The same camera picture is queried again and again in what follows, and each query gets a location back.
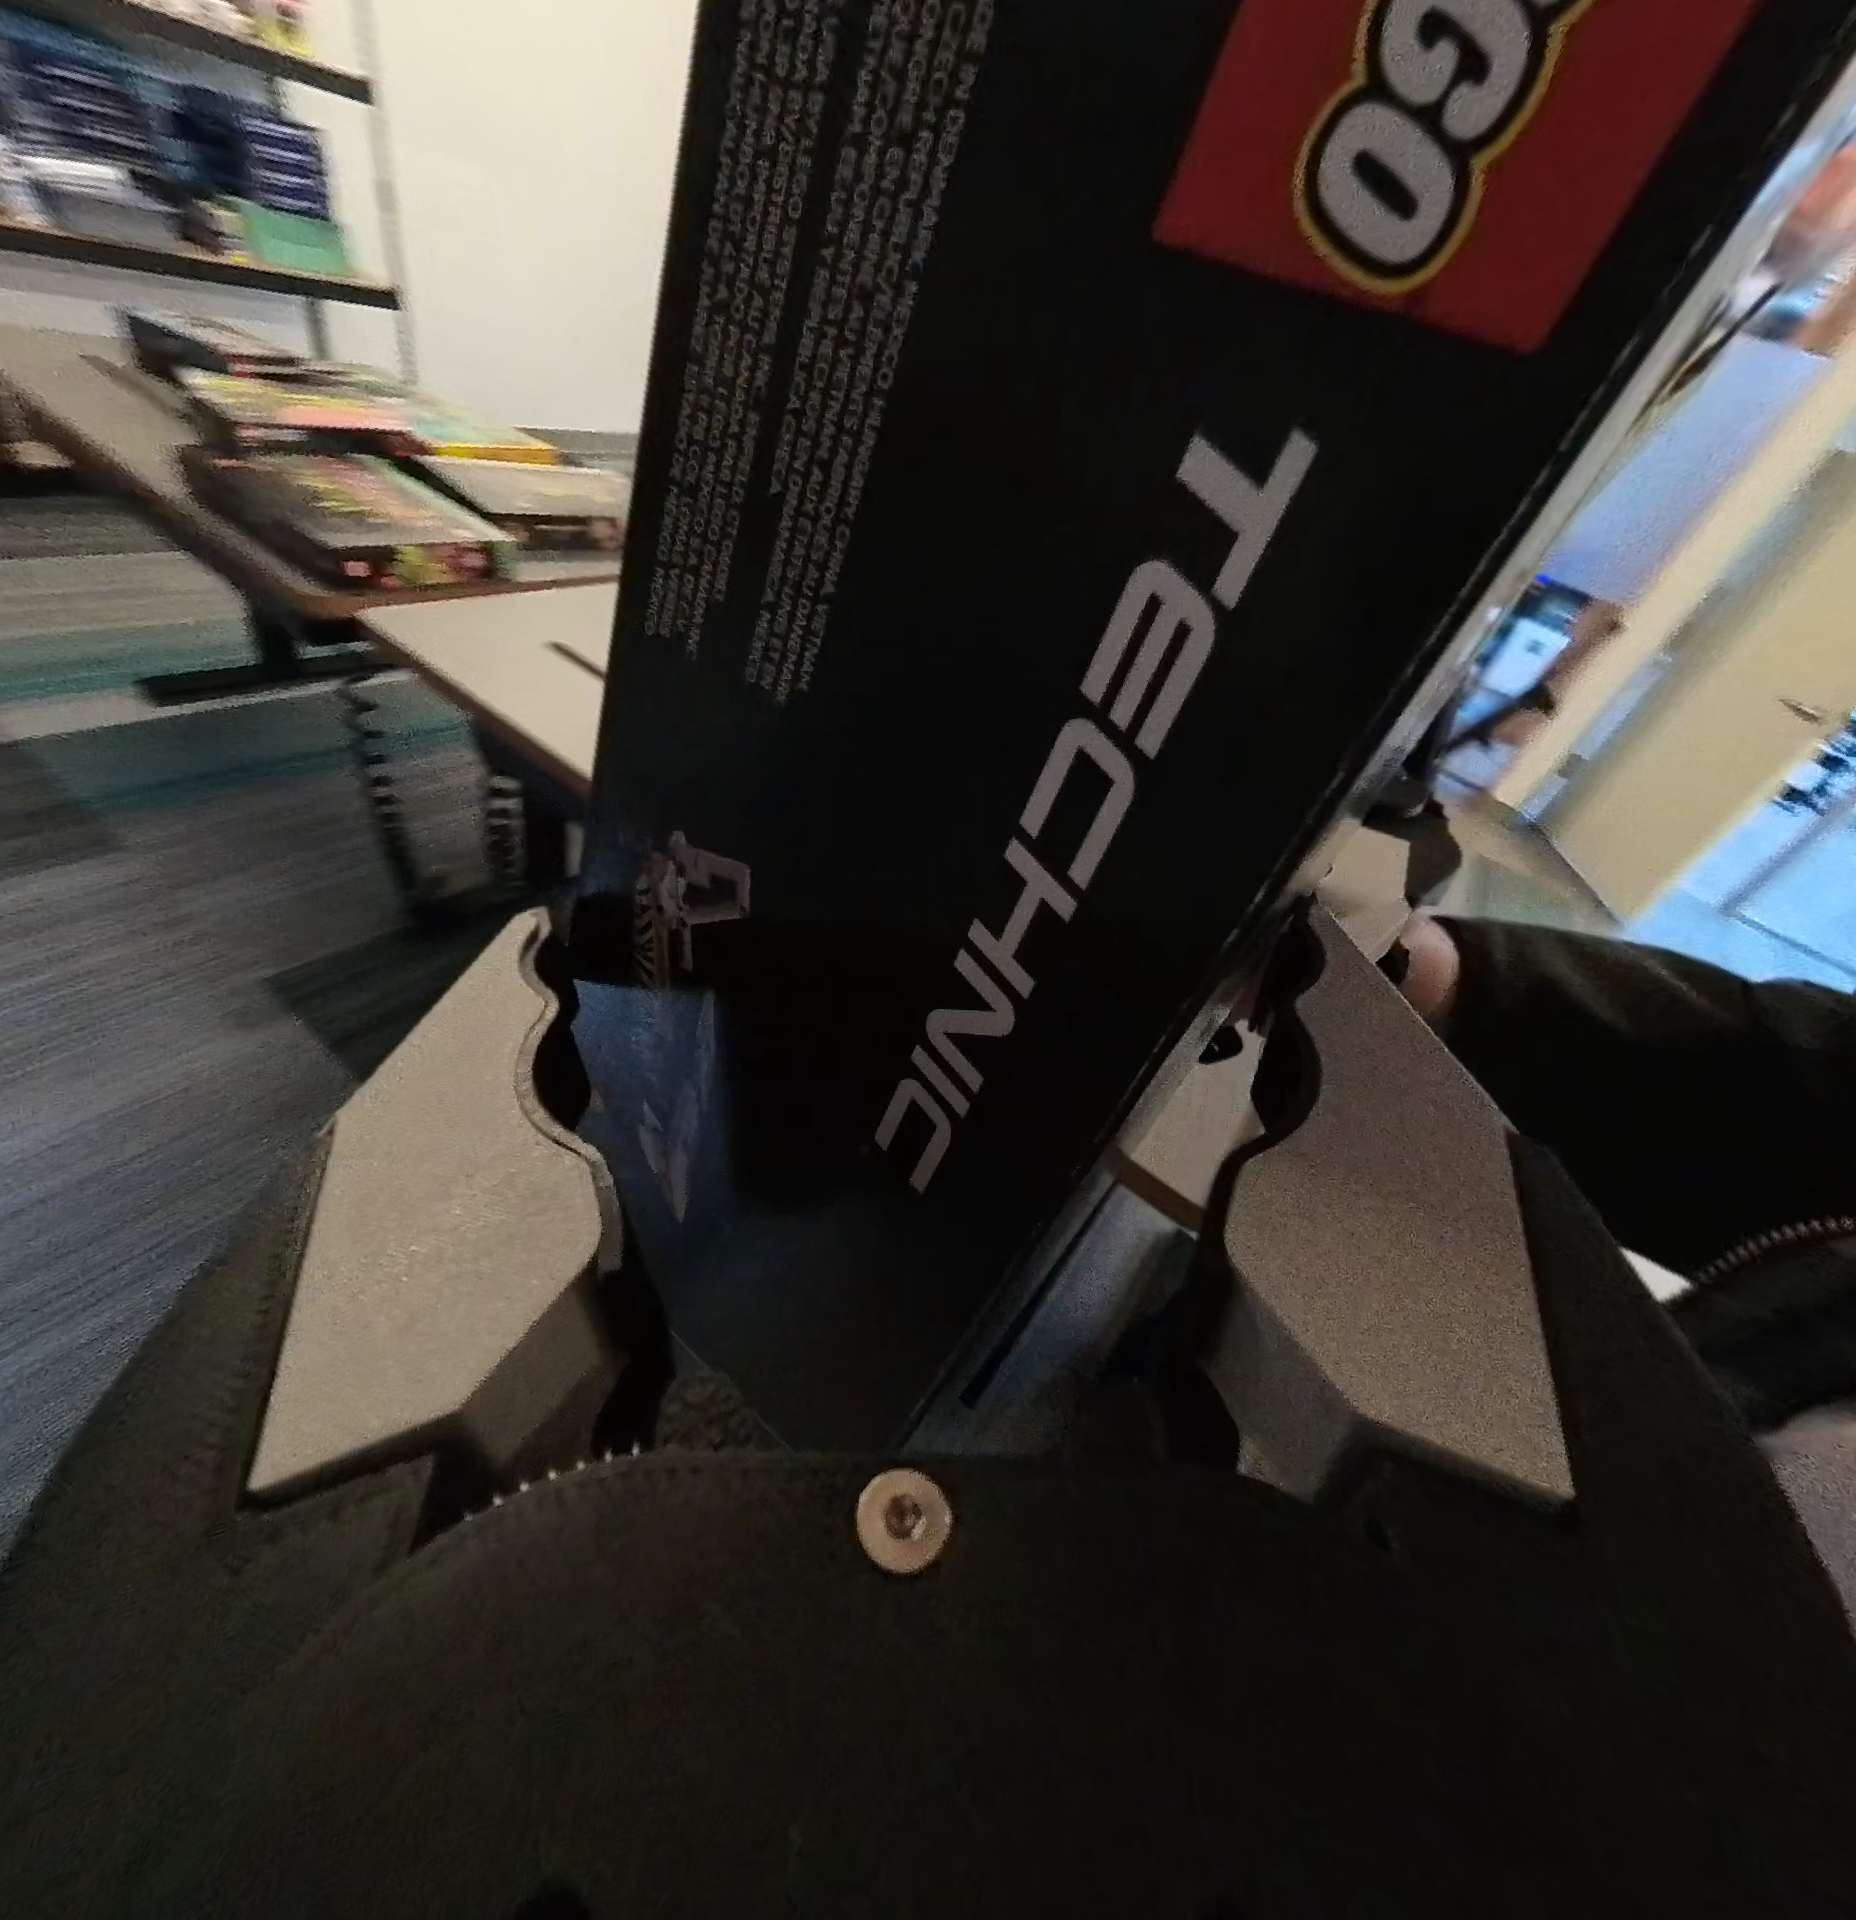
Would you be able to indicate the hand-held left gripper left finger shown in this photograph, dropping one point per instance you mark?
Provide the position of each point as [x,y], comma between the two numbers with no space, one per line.
[434,1290]

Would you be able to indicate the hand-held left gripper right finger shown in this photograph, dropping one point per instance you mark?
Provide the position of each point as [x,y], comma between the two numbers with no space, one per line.
[1393,1275]

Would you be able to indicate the blue plane lego box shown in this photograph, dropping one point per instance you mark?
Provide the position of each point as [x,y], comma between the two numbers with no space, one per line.
[944,526]

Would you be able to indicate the person's right forearm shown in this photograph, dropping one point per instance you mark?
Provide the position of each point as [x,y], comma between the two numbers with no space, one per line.
[1664,1080]

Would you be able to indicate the person's right hand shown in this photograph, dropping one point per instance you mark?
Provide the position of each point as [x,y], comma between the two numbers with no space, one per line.
[1429,966]

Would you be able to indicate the person's black jacket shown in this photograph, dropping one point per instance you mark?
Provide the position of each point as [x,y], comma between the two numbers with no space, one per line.
[1799,1321]

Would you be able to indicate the pile of flat colourful boxes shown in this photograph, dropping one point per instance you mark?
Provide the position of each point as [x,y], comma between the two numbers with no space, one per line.
[358,480]

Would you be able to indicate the brown edged work table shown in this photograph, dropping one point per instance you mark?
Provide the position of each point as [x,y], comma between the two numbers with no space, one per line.
[163,466]

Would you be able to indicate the wooden shelf with boxes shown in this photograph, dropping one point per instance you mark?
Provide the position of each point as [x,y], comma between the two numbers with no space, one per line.
[163,151]

